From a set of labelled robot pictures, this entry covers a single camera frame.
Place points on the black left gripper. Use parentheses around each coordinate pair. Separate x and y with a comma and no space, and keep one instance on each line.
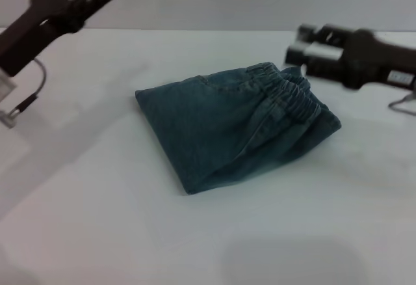
(29,34)

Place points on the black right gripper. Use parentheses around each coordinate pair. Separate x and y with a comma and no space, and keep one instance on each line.
(377,60)

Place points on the blue denim shorts basketball print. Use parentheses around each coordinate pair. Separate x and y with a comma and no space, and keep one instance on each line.
(234,125)

